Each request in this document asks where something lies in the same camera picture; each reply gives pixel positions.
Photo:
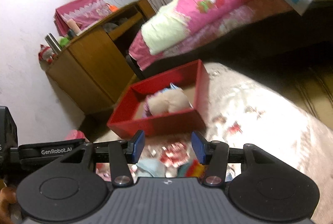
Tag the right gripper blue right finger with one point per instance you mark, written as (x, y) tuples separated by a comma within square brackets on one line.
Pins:
[(200, 147)]

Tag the floral beige table cloth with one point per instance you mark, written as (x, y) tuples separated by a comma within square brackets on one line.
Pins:
[(243, 111)]

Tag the person's left hand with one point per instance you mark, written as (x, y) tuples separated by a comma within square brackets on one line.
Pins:
[(7, 198)]

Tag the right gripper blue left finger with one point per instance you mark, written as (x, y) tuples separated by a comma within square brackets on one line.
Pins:
[(135, 147)]

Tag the pink lid plastic jar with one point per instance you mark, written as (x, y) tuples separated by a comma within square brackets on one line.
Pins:
[(75, 134)]

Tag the pink floral quilt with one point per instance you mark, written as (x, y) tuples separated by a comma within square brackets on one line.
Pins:
[(182, 26)]

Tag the beige pink plush toy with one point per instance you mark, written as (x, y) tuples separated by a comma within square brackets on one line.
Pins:
[(170, 101)]

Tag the white green towel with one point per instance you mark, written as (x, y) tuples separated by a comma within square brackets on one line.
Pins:
[(150, 168)]

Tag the steel thermos bottle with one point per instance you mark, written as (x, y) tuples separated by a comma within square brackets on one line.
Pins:
[(53, 43)]

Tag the red santa doll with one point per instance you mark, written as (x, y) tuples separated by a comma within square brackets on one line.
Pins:
[(46, 54)]

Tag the rainbow knitted soft toy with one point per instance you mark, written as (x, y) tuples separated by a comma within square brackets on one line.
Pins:
[(192, 169)]

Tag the red rectangular storage box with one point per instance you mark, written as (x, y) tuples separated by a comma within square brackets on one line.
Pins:
[(192, 77)]

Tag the dark wooden bed frame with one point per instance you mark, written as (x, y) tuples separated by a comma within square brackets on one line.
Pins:
[(286, 43)]

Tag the pink cloth covered box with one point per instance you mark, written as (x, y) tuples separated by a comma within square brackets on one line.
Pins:
[(82, 12)]

